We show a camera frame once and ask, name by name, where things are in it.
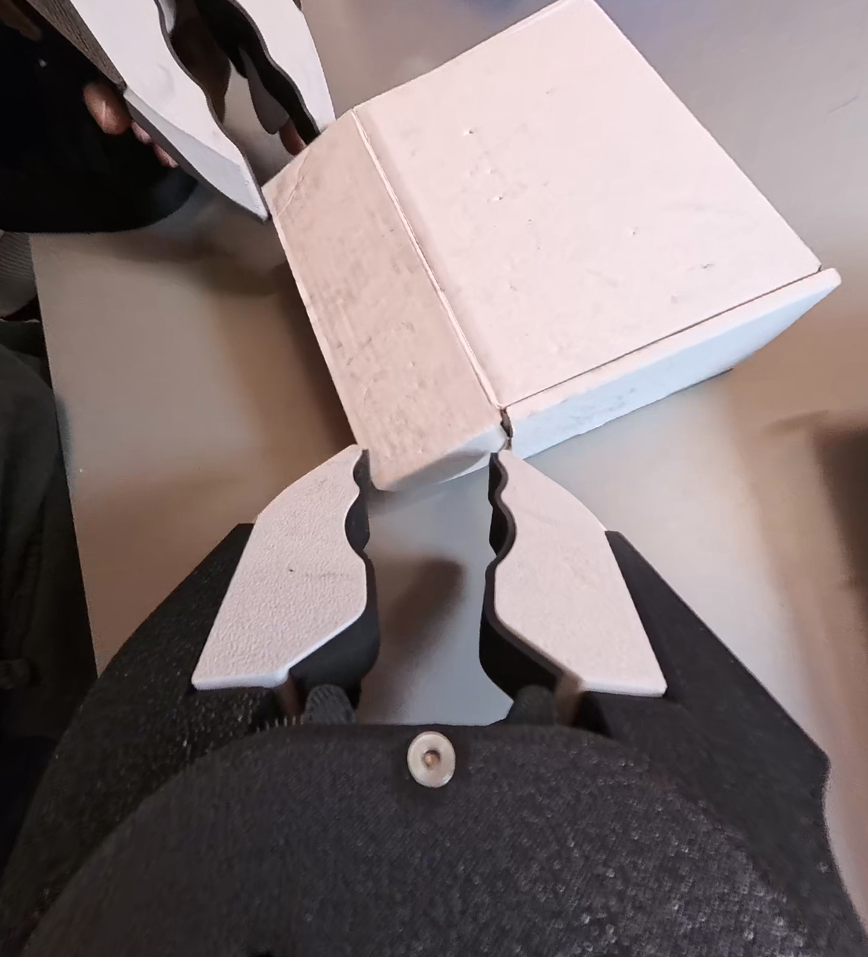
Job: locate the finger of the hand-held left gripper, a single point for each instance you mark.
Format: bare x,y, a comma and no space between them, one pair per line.
292,52
172,112

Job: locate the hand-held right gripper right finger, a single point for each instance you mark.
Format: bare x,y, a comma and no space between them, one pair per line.
576,598

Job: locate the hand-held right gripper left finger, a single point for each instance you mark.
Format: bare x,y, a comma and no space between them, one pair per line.
292,590

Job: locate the white cardboard box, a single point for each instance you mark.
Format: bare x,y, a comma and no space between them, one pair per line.
553,224

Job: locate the grey desk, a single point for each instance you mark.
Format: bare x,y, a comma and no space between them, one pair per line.
195,374

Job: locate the person's left hand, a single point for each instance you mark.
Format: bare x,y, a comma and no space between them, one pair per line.
105,108

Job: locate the person's dark clothing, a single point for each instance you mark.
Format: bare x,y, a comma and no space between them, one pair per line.
0,598

